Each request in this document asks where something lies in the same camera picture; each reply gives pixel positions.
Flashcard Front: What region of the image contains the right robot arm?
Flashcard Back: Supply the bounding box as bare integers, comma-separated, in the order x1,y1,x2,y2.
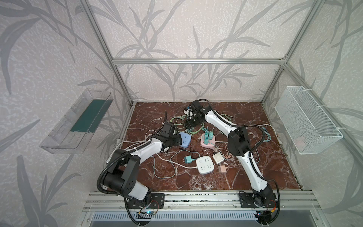
184,99,274,207

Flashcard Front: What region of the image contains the blue power strip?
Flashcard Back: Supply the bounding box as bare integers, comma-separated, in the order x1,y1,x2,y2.
179,132,192,148

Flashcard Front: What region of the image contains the pink charging cable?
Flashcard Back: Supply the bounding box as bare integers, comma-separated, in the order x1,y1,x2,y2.
222,146,237,161

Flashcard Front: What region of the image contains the white wire basket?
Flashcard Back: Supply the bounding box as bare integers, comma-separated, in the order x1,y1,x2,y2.
275,86,343,155

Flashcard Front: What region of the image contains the pink charger plug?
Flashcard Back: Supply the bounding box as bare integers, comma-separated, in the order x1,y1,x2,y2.
218,165,227,174

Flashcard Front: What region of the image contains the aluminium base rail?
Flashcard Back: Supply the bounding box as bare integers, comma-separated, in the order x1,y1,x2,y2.
82,190,321,211

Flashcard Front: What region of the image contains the white charger plug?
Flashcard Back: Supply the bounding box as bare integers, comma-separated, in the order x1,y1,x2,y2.
212,152,225,165

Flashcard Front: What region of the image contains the pink power strip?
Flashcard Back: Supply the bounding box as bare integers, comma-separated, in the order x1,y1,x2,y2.
200,134,216,149

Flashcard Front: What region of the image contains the white power strip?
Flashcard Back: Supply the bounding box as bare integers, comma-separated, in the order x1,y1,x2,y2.
196,156,214,175

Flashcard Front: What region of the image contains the green cable bundle centre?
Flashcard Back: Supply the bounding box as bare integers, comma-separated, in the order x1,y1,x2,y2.
170,114,205,135

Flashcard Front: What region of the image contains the teal charging cable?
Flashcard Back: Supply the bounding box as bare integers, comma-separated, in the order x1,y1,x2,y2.
260,126,272,142

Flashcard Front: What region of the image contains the white power cord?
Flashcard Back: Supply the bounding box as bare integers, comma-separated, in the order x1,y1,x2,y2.
106,140,200,179

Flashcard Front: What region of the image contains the teal charger plug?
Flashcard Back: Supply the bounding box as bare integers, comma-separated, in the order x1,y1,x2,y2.
184,155,196,164

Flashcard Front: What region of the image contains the clear plastic tray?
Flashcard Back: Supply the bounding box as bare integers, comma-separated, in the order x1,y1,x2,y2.
40,89,113,154

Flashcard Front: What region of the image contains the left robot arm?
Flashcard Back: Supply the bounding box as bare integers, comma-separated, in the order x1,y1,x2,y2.
96,123,182,201

